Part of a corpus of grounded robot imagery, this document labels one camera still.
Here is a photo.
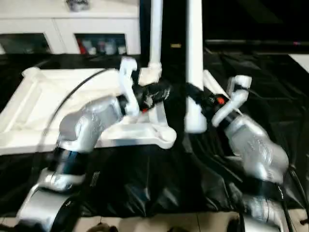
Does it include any white plastic table top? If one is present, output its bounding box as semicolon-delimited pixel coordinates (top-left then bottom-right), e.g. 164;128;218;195
0;67;177;156

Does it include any glossy black mat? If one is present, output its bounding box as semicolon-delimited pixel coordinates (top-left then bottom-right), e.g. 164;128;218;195
0;51;309;218

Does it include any white cabinet with glass doors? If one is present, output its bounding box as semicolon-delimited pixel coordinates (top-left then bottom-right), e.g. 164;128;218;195
0;0;141;55

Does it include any grey metal clutter object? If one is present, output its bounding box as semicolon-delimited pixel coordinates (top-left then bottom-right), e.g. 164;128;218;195
67;0;90;12

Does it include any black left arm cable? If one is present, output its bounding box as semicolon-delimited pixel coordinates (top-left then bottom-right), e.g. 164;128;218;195
29;68;121;160

